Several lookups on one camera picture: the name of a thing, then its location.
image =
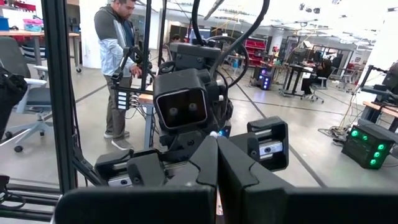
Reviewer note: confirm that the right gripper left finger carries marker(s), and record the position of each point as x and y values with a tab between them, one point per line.
140	205

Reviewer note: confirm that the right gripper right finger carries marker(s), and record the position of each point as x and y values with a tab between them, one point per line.
311	208

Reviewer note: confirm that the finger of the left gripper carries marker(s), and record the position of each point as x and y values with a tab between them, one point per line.
146	169

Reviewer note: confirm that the black computer tower lit fans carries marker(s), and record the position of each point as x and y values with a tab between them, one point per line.
265	81
363	149

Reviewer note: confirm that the black control box white labels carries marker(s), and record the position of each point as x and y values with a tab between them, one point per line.
122	99

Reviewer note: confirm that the person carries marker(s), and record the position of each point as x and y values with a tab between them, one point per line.
323	70
112	46

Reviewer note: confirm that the red storage shelves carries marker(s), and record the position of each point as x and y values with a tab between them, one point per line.
255	46

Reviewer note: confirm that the wooden side table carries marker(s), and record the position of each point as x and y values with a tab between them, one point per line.
379	109

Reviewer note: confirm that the long wooden workbench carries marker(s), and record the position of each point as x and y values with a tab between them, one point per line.
18	33

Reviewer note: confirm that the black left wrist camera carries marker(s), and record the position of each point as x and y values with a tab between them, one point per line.
182	105

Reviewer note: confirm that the black aluminium frame post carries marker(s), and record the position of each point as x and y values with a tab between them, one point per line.
59	93

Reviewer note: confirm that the grey office chair white frame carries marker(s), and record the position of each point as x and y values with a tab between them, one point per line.
37	99

